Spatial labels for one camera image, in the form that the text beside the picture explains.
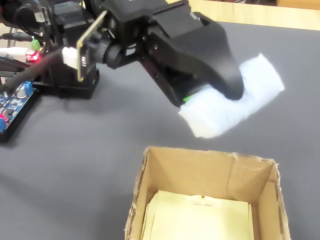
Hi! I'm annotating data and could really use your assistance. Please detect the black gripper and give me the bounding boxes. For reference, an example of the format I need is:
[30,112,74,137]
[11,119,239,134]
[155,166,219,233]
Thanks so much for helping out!
[103,0,245,109]

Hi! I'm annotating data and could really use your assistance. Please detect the white foam block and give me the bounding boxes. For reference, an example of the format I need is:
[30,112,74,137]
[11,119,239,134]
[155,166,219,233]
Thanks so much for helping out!
[177,52,286,139]

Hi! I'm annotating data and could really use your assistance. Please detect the open cardboard box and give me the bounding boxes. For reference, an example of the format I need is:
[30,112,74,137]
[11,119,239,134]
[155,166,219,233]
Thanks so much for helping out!
[124,145,291,240]

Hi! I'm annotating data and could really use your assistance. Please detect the brown cardboard carton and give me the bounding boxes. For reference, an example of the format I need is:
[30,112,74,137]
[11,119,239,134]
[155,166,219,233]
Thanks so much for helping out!
[276,0,320,7]

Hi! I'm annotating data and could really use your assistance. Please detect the grey textured mat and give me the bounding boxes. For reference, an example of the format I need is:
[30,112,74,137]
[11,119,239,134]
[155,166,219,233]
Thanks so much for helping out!
[0,21,320,240]

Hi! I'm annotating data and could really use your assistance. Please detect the pale yellow paper sheets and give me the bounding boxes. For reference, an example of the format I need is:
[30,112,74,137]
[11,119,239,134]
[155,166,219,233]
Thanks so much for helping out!
[141,189,255,240]

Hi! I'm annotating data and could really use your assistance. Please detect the black barrel jack plug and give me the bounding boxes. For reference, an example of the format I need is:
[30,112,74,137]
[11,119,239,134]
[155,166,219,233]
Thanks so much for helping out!
[0,31,34,42]

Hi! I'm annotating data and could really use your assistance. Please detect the blue circuit board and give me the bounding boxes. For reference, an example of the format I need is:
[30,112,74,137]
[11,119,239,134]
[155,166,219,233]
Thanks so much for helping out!
[0,80,35,133]

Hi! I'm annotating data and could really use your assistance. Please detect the black circuit board tray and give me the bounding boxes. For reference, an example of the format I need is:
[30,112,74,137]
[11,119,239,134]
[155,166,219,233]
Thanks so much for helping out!
[0,86,42,144]

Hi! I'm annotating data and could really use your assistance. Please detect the thick black camera cable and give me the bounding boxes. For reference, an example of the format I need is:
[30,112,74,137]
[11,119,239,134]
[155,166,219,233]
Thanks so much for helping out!
[0,46,81,95]

